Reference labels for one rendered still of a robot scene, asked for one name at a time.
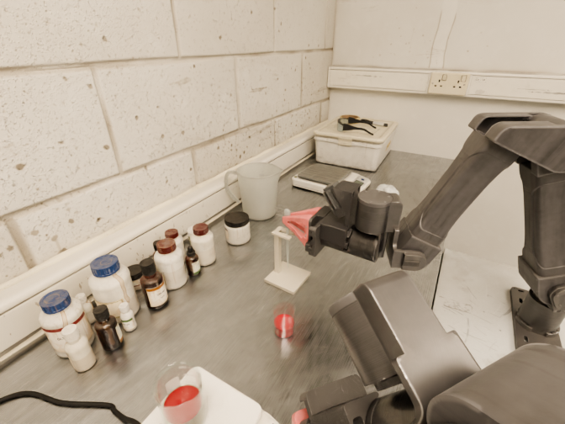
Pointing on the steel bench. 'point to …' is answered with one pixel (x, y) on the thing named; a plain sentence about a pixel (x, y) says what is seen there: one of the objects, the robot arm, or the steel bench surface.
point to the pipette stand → (279, 278)
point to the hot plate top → (220, 405)
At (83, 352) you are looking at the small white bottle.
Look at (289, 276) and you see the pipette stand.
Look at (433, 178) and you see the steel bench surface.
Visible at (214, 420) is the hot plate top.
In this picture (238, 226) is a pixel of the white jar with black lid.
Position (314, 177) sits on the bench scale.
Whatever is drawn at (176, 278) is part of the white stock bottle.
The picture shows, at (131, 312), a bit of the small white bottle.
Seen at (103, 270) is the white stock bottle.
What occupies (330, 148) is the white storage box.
